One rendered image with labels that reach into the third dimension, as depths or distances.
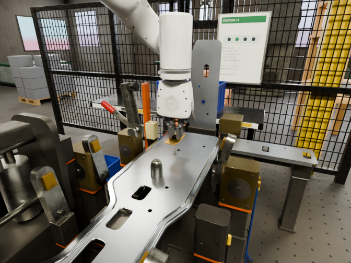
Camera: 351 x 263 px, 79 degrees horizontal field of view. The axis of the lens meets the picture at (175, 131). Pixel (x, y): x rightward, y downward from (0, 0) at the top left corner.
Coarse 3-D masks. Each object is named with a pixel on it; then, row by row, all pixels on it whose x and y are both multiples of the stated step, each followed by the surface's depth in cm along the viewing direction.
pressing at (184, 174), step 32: (160, 160) 64; (192, 160) 64; (128, 192) 50; (160, 192) 50; (192, 192) 51; (96, 224) 41; (128, 224) 41; (160, 224) 42; (64, 256) 35; (96, 256) 35; (128, 256) 35
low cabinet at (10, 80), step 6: (0, 66) 700; (6, 66) 684; (0, 72) 712; (6, 72) 694; (0, 78) 726; (6, 78) 707; (12, 78) 690; (0, 84) 748; (6, 84) 728; (12, 84) 703
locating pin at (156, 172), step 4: (156, 160) 55; (152, 164) 54; (156, 164) 54; (160, 164) 55; (152, 168) 55; (156, 168) 54; (160, 168) 55; (152, 172) 55; (156, 172) 55; (160, 172) 55; (152, 176) 56; (156, 176) 55; (160, 176) 56
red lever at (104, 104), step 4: (104, 104) 70; (108, 104) 70; (104, 108) 71; (108, 108) 70; (112, 108) 70; (112, 112) 70; (116, 112) 70; (116, 116) 70; (120, 116) 70; (120, 120) 70; (124, 120) 70; (136, 128) 70
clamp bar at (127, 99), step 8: (120, 88) 66; (128, 88) 65; (136, 88) 64; (128, 96) 65; (128, 104) 65; (136, 104) 68; (128, 112) 67; (136, 112) 69; (128, 120) 68; (136, 120) 70; (136, 136) 69
